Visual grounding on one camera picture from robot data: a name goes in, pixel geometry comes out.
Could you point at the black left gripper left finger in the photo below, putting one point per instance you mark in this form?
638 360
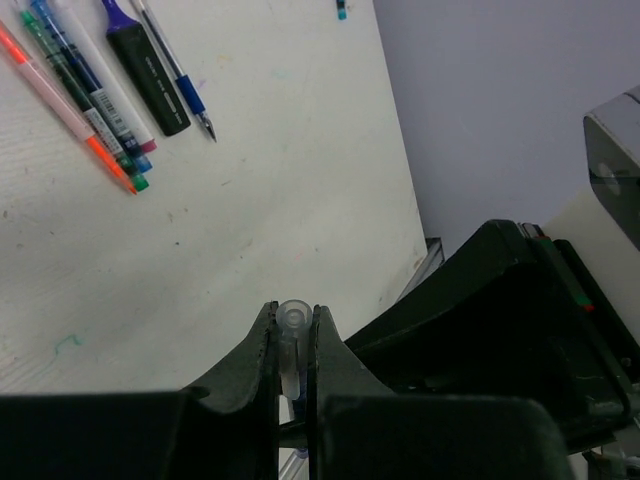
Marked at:
221 426

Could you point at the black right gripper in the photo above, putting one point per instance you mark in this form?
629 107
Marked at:
512 313

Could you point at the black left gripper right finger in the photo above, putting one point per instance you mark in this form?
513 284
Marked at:
357 428

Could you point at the clear gel pen cap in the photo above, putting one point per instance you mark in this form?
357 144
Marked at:
294 321

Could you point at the green gel pen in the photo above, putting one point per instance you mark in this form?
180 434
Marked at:
81 98

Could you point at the pink capped white marker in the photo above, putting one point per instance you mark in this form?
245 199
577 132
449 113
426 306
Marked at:
106 74

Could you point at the teal gel pen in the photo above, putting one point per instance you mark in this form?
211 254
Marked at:
341 9

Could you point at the blue ballpoint pen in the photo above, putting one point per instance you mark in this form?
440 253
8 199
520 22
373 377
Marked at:
182 80

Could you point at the purple capped black marker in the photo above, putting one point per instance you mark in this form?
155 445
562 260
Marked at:
136 54

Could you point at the orange clear pen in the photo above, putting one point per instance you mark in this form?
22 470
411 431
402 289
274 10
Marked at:
44 87

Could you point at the dark blue gel pen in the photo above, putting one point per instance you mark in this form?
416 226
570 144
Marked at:
298 414

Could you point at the aluminium mounting rail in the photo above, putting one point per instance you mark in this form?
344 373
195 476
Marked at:
434 259

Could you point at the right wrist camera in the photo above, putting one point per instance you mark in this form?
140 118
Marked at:
602 222

